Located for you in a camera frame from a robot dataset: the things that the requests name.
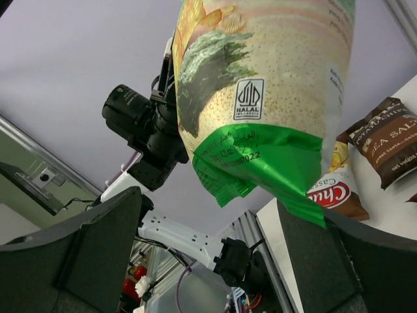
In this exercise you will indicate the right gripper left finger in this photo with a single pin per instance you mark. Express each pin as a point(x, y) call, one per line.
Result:
point(77, 265)

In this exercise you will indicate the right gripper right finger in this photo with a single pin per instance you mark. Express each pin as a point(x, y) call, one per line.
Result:
point(349, 266)

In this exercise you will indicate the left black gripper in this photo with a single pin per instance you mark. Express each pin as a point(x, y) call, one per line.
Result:
point(150, 127)

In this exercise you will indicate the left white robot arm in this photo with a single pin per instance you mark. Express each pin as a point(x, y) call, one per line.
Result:
point(224, 256)

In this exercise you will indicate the brown Chuba cassava chips bag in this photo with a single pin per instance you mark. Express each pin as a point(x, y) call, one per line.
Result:
point(337, 189)

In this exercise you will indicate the brown Kettle sea salt bag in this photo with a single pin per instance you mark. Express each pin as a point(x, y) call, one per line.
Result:
point(386, 137)

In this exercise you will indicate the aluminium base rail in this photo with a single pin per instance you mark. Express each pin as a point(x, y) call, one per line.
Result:
point(254, 247)

